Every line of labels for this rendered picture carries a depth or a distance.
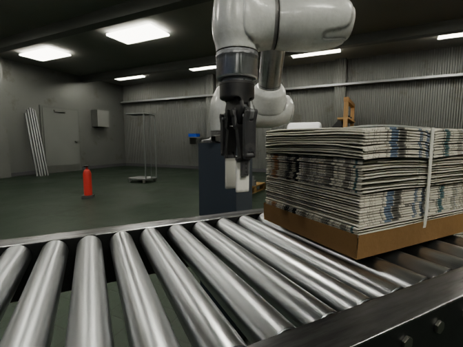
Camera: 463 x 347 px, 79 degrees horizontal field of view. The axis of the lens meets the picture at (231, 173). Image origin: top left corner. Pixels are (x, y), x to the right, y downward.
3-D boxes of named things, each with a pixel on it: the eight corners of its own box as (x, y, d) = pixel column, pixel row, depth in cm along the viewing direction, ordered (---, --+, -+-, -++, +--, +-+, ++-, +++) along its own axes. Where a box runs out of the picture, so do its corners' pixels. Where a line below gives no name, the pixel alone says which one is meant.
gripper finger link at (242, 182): (247, 159, 61) (249, 159, 60) (247, 191, 62) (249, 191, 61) (235, 159, 60) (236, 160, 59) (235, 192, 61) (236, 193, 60)
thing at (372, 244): (310, 212, 80) (310, 197, 79) (415, 245, 54) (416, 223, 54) (262, 219, 73) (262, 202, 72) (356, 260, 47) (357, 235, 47)
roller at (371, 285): (248, 231, 82) (250, 214, 82) (413, 323, 40) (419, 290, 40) (233, 230, 80) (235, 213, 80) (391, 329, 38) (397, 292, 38)
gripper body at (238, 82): (262, 79, 58) (262, 124, 60) (242, 86, 66) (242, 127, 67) (229, 75, 55) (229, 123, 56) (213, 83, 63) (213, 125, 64)
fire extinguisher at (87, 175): (86, 199, 498) (84, 166, 491) (76, 197, 509) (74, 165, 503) (98, 197, 520) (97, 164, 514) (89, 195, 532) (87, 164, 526)
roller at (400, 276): (270, 213, 85) (256, 210, 83) (446, 282, 43) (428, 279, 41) (265, 229, 85) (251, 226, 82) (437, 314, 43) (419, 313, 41)
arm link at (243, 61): (244, 62, 66) (244, 88, 67) (209, 56, 62) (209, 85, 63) (266, 51, 58) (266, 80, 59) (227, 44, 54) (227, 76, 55)
